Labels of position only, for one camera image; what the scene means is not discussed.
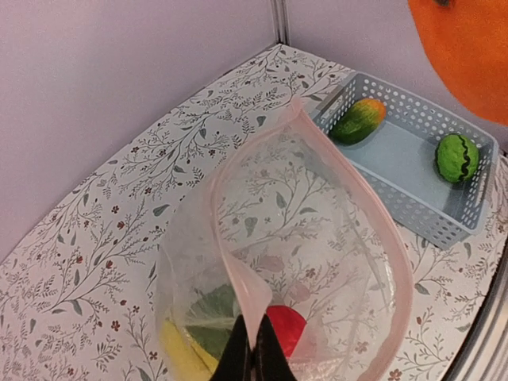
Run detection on aluminium front rail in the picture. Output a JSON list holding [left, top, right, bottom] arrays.
[[443, 248, 507, 380]]

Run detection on light blue plastic basket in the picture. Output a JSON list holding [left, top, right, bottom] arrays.
[[310, 72, 498, 250]]

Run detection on yellow toy bananas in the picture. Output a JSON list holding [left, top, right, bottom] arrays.
[[160, 320, 218, 381]]

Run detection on orange toy orange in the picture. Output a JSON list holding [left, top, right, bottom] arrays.
[[408, 0, 507, 125]]

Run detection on green orange toy mango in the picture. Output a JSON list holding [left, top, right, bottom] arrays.
[[329, 98, 387, 145]]

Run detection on green toy bell pepper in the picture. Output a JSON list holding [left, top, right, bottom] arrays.
[[184, 284, 240, 360]]

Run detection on green toy watermelon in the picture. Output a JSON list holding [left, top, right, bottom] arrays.
[[435, 133, 479, 183]]

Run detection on red toy apple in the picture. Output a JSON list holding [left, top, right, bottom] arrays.
[[266, 305, 306, 358]]

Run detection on floral tablecloth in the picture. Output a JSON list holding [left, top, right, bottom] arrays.
[[1, 44, 507, 380]]

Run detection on clear zip top bag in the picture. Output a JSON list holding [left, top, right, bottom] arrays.
[[156, 102, 413, 380]]

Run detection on right aluminium post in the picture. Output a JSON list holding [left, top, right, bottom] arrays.
[[269, 0, 291, 45]]

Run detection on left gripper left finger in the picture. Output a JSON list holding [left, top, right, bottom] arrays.
[[210, 315, 252, 381]]

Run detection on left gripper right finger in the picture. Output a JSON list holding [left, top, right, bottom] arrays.
[[253, 315, 296, 381]]

